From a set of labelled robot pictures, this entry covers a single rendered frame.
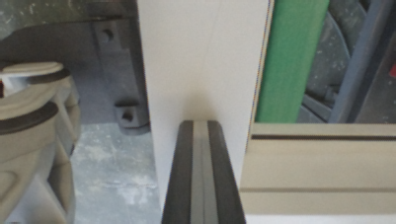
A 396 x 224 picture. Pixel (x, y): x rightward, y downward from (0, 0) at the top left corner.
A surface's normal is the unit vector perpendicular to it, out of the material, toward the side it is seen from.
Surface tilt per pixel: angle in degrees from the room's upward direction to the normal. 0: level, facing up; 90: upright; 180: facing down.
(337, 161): 90
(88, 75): 0
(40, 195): 11
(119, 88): 0
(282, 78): 0
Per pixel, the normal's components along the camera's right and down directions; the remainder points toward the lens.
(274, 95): 0.00, 0.47
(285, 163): 0.02, -0.88
